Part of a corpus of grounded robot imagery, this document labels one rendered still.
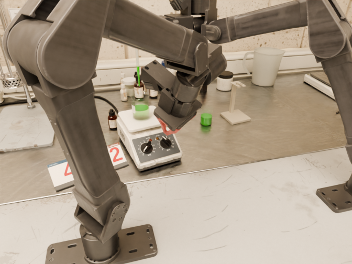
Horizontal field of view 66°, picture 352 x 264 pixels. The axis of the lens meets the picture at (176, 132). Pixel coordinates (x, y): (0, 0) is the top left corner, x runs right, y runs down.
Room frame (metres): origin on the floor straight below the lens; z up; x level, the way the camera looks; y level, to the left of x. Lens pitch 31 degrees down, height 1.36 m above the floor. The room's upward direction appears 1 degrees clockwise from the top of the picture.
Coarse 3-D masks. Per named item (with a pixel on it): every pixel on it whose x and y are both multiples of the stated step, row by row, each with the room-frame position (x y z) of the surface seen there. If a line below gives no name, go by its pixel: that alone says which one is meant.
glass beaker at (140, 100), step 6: (132, 96) 0.68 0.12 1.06; (138, 96) 0.72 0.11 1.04; (144, 96) 0.72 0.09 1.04; (132, 102) 0.68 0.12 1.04; (138, 102) 0.67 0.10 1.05; (144, 102) 0.67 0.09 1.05; (132, 108) 0.68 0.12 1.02; (138, 108) 0.67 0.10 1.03; (144, 108) 0.67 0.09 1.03; (138, 114) 0.67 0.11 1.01; (144, 114) 0.67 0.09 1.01; (138, 120) 0.67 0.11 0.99; (144, 120) 0.67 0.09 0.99
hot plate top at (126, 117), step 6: (150, 108) 0.75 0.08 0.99; (120, 114) 0.71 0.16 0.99; (126, 114) 0.71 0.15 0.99; (132, 114) 0.71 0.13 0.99; (150, 114) 0.71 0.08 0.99; (126, 120) 0.67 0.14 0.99; (132, 120) 0.67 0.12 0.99; (150, 120) 0.68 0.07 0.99; (156, 120) 0.68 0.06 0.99; (126, 126) 0.64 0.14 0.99; (132, 126) 0.64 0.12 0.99; (138, 126) 0.64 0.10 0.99; (144, 126) 0.64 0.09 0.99; (150, 126) 0.65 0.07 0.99; (156, 126) 0.65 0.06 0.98; (132, 132) 0.62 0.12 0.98
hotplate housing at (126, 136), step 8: (120, 120) 0.71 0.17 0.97; (120, 128) 0.68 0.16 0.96; (152, 128) 0.66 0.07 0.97; (160, 128) 0.66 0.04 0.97; (168, 128) 0.67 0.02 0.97; (120, 136) 0.69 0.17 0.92; (128, 136) 0.63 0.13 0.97; (136, 136) 0.62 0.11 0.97; (144, 136) 0.63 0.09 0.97; (128, 144) 0.62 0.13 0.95; (136, 160) 0.56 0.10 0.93; (152, 160) 0.57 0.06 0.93; (160, 160) 0.58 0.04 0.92; (168, 160) 0.59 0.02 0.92; (176, 160) 0.60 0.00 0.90; (144, 168) 0.56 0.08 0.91
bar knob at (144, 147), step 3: (150, 141) 0.60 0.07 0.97; (144, 144) 0.60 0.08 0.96; (147, 144) 0.59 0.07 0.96; (150, 144) 0.60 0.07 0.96; (141, 147) 0.59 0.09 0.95; (144, 147) 0.58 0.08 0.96; (147, 147) 0.58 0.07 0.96; (150, 147) 0.60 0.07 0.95; (141, 150) 0.59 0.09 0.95; (144, 150) 0.58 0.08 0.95; (147, 150) 0.59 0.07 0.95; (150, 150) 0.59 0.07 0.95
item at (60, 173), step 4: (60, 164) 0.54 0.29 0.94; (64, 164) 0.54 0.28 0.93; (68, 164) 0.54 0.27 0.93; (52, 168) 0.52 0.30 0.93; (56, 168) 0.53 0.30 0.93; (60, 168) 0.53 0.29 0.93; (64, 168) 0.53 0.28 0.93; (68, 168) 0.53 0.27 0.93; (52, 172) 0.52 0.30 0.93; (56, 172) 0.52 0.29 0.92; (60, 172) 0.52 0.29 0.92; (64, 172) 0.52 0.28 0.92; (68, 172) 0.53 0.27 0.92; (52, 176) 0.51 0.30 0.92; (56, 176) 0.51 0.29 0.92; (60, 176) 0.51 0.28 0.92; (64, 176) 0.52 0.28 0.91; (68, 176) 0.52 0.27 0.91; (72, 176) 0.52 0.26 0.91; (56, 180) 0.50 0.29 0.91; (60, 180) 0.51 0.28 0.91; (64, 180) 0.51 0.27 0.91
